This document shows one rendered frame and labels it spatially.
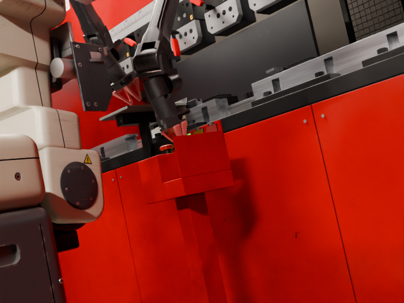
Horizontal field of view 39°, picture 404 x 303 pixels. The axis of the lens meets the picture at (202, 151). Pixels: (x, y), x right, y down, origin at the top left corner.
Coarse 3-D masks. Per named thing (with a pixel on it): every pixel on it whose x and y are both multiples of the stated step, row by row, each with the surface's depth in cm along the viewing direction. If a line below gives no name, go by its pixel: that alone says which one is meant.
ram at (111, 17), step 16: (96, 0) 241; (112, 0) 232; (128, 0) 224; (144, 0) 217; (112, 16) 233; (128, 16) 225; (144, 16) 218; (80, 32) 253; (128, 32) 226; (64, 80) 275
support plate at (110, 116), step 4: (176, 104) 205; (180, 104) 206; (184, 104) 208; (124, 108) 192; (128, 108) 191; (132, 108) 193; (136, 108) 194; (140, 108) 196; (144, 108) 198; (148, 108) 199; (152, 108) 201; (112, 112) 197; (116, 112) 196; (120, 112) 196; (124, 112) 198; (128, 112) 199; (104, 116) 202; (108, 116) 200; (112, 116) 200; (156, 116) 219; (100, 120) 204; (104, 120) 204; (108, 120) 206
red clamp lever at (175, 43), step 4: (172, 32) 201; (176, 32) 202; (172, 36) 202; (172, 40) 201; (176, 40) 201; (172, 44) 201; (176, 44) 201; (176, 48) 201; (176, 52) 201; (176, 56) 201
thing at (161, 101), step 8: (168, 96) 147; (152, 104) 147; (160, 104) 146; (168, 104) 146; (160, 112) 146; (168, 112) 146; (176, 112) 147; (184, 112) 148; (160, 120) 143; (152, 128) 147
